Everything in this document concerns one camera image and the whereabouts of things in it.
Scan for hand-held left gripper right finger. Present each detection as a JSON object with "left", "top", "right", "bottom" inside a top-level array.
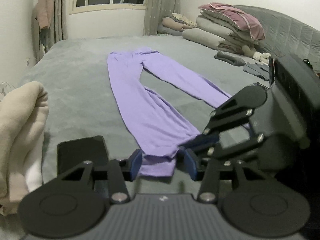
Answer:
[{"left": 184, "top": 149, "right": 253, "bottom": 203}]

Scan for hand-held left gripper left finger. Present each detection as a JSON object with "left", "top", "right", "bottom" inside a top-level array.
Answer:
[{"left": 61, "top": 149, "right": 143, "bottom": 204}]

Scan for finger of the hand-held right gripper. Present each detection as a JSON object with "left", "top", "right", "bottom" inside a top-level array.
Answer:
[
  {"left": 200, "top": 134, "right": 265, "bottom": 167},
  {"left": 184, "top": 97, "right": 253, "bottom": 153}
]

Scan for purple pants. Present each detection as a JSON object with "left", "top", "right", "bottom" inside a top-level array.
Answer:
[{"left": 107, "top": 46, "right": 250, "bottom": 177}]

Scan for grey flat garment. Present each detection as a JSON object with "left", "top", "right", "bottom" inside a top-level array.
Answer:
[{"left": 244, "top": 62, "right": 270, "bottom": 80}]

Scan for black smartphone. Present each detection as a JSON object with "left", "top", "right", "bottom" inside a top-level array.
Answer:
[{"left": 57, "top": 135, "right": 110, "bottom": 175}]

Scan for white plush toy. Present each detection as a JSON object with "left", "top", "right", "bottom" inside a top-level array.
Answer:
[{"left": 241, "top": 45, "right": 272, "bottom": 64}]

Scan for dark grey folded cloth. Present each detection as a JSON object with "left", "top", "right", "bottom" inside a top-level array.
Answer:
[{"left": 214, "top": 50, "right": 246, "bottom": 67}]

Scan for grey padded headboard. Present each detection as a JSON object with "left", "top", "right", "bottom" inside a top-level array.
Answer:
[{"left": 234, "top": 5, "right": 320, "bottom": 65}]

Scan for white cloth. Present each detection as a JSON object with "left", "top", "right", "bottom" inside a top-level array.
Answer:
[{"left": 25, "top": 152, "right": 45, "bottom": 193}]

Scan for light grey bolster pillow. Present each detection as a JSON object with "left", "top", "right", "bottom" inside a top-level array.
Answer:
[{"left": 182, "top": 28, "right": 225, "bottom": 50}]

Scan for stack of pillows and quilts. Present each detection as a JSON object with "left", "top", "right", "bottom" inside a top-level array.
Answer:
[
  {"left": 198, "top": 2, "right": 265, "bottom": 40},
  {"left": 196, "top": 7, "right": 260, "bottom": 54}
]

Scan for pink folded blanket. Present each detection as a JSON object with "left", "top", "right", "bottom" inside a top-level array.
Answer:
[{"left": 162, "top": 17, "right": 192, "bottom": 30}]

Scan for floral folded cloth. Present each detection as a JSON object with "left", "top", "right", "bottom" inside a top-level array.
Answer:
[{"left": 172, "top": 12, "right": 198, "bottom": 28}]

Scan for grey patterned curtain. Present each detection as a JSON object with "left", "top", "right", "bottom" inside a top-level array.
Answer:
[
  {"left": 143, "top": 0, "right": 184, "bottom": 36},
  {"left": 49, "top": 0, "right": 69, "bottom": 42}
]

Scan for dark hanging garment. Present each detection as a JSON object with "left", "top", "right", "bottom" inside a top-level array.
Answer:
[{"left": 39, "top": 27, "right": 50, "bottom": 53}]

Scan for pink hanging garment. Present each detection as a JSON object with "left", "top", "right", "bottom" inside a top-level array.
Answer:
[{"left": 35, "top": 0, "right": 54, "bottom": 29}]

